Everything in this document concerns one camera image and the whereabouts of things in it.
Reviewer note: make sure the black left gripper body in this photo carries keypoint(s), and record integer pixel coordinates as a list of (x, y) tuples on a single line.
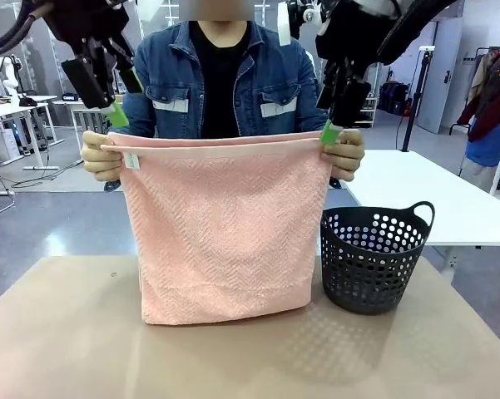
[(91, 21)]

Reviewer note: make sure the right gripper black green-tipped finger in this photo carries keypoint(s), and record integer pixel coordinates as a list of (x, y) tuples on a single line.
[(330, 85), (349, 104)]

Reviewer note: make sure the left gripper black green-tipped finger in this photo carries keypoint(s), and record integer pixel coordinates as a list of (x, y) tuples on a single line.
[(129, 75), (91, 87)]

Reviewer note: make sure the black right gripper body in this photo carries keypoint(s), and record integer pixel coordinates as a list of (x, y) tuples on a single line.
[(349, 37)]

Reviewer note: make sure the pink towel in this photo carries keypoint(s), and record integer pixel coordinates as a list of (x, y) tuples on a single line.
[(224, 228)]

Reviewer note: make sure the dark perforated plastic basket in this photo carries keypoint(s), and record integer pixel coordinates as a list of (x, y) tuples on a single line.
[(357, 282)]

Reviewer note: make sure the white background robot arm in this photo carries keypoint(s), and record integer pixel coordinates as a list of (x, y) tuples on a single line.
[(4, 75)]

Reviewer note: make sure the person's left hand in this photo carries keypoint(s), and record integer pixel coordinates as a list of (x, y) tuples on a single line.
[(349, 158)]

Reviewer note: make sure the person's right hand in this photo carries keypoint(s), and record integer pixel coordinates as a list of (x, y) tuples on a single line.
[(100, 164)]

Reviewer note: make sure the wooden shoe rack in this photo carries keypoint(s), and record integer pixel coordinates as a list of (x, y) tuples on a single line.
[(369, 114)]

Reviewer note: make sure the black printed bag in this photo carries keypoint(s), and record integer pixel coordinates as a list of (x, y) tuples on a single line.
[(69, 97)]

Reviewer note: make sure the white desk with robots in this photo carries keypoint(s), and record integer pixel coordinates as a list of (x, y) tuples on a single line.
[(77, 110)]

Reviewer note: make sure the black luggage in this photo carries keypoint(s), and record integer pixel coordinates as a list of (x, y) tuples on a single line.
[(393, 97)]

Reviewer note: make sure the black cap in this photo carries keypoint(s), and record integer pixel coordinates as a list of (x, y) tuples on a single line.
[(28, 101)]

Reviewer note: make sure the black tripod with white head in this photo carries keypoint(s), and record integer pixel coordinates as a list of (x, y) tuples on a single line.
[(416, 91)]

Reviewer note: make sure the long white desk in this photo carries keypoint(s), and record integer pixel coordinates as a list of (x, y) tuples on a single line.
[(12, 107)]

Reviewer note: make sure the person in denim jacket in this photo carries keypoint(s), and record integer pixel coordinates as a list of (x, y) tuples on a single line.
[(220, 83)]

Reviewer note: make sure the grey open door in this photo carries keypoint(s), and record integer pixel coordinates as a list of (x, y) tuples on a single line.
[(443, 83)]

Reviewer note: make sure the large white table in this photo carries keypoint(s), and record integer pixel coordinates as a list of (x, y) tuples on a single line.
[(441, 195)]

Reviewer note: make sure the beige coat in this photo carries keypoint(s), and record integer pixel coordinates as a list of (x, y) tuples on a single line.
[(480, 79)]

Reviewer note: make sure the blue garment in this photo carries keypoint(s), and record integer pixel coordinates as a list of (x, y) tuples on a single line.
[(488, 147)]

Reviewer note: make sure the maroon jacket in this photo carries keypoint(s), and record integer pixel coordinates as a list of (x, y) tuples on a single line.
[(497, 91)]

